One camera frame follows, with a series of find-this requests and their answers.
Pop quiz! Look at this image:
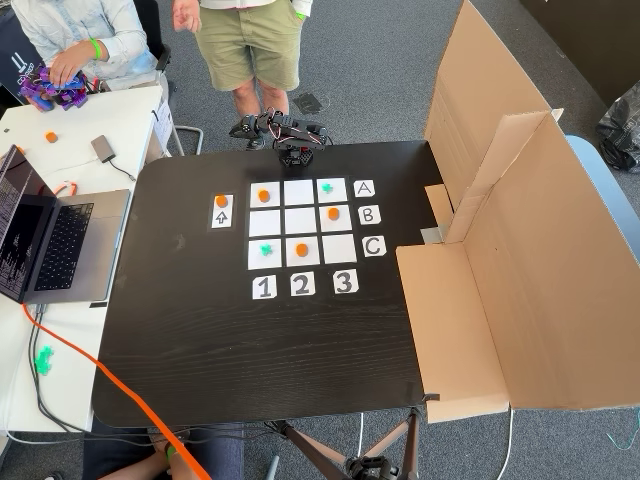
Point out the purple leader arm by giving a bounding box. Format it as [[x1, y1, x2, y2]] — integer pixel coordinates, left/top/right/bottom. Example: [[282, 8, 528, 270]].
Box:
[[18, 64, 91, 112]]

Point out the white paper grid square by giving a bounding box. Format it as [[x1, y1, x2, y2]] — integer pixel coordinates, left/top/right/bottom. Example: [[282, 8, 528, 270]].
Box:
[[284, 207, 318, 236], [319, 205, 353, 234], [316, 177, 349, 205], [248, 240, 283, 271], [285, 237, 320, 268], [283, 179, 316, 207], [322, 234, 358, 265], [249, 181, 282, 209], [249, 209, 283, 238]]

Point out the person's right hand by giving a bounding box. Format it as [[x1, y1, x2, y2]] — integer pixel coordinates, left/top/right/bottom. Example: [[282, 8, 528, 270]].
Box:
[[172, 0, 201, 32]]

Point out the person's left hand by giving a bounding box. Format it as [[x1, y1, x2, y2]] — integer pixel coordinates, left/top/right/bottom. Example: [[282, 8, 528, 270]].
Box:
[[49, 43, 92, 87]]

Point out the dark floor socket cover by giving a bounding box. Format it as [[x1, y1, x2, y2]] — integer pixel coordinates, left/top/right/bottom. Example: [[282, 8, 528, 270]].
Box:
[[292, 92, 324, 115]]

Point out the white paper sign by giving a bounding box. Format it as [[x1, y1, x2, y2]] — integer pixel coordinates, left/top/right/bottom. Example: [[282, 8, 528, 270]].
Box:
[[152, 97, 174, 146]]

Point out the person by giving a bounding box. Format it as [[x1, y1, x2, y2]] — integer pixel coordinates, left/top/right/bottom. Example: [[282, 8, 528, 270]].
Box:
[[82, 422, 246, 480], [9, 0, 161, 94], [172, 0, 307, 151]]

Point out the white arrow paper sheet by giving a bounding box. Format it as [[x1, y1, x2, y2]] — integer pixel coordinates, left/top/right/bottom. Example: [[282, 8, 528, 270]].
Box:
[[210, 193, 235, 230]]

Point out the paper sheet number 1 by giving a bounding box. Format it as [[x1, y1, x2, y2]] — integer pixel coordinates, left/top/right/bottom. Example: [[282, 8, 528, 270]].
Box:
[[251, 275, 279, 301]]

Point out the paper sheet number 2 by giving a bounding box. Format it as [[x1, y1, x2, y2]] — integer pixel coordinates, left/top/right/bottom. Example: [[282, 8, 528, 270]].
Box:
[[289, 272, 317, 297]]

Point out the white table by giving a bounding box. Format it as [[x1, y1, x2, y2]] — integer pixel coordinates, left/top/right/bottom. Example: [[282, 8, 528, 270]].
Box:
[[0, 84, 171, 446]]

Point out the paper sheet letter C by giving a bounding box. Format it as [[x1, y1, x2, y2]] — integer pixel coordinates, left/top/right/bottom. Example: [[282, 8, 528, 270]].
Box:
[[361, 235, 387, 259]]

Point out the paper sheet number 3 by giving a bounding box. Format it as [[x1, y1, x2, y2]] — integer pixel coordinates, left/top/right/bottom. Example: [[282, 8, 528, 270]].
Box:
[[332, 269, 360, 295]]

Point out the grey laptop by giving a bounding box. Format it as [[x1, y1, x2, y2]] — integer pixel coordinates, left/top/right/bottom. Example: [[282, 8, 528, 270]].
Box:
[[0, 144, 132, 305]]

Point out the black banner white print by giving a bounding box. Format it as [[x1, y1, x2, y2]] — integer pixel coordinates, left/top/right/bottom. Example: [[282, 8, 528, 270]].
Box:
[[0, 9, 46, 106]]

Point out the brown cardboard screen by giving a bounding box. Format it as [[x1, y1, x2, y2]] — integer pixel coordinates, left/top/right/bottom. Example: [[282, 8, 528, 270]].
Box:
[[394, 0, 640, 425]]

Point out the pale blue table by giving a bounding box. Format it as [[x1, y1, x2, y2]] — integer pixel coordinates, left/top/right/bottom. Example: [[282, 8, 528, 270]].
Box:
[[564, 134, 632, 241]]

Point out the black plastic bag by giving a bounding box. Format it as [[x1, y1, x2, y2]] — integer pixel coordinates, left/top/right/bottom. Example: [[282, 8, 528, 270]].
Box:
[[595, 82, 640, 174]]

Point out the chrome chair frame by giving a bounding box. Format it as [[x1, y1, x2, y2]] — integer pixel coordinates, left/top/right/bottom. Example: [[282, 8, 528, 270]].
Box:
[[172, 124, 205, 157]]

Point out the grey hub cable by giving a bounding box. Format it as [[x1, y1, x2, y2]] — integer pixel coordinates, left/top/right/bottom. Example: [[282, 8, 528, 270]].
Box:
[[110, 158, 137, 182]]

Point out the thick orange cable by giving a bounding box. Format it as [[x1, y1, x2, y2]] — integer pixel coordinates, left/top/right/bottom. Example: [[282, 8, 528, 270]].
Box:
[[20, 302, 214, 480]]

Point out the black camera tripod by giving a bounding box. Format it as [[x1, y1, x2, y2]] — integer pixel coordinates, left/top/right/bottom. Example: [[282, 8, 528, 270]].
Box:
[[269, 407, 426, 480]]

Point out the white cable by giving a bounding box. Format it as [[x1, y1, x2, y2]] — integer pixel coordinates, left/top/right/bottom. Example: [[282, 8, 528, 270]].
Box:
[[487, 407, 516, 480]]

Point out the green string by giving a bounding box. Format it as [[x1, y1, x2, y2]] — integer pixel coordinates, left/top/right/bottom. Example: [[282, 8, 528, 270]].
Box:
[[605, 407, 640, 451]]

